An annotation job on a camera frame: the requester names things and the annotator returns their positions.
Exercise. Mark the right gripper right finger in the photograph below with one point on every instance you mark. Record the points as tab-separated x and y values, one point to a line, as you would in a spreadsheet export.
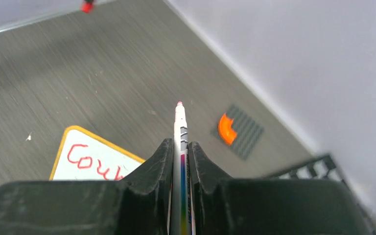
224	205

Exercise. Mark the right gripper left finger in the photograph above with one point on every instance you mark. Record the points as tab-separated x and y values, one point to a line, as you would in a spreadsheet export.
134	205

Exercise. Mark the red whiteboard marker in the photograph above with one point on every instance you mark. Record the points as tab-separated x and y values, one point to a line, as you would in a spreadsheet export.
181	217

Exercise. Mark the yellow framed whiteboard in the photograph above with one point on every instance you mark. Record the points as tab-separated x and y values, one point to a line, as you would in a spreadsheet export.
83	155

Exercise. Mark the red marker cap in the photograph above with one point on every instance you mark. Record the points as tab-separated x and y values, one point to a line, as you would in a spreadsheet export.
87	6

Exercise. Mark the grey lego baseplate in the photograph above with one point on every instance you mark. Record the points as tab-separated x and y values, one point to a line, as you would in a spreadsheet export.
248	132

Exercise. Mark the orange curved block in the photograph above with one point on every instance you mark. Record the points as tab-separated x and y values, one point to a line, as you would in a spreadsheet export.
225	129

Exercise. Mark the black white chessboard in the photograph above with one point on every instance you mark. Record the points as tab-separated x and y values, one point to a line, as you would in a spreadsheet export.
323	167

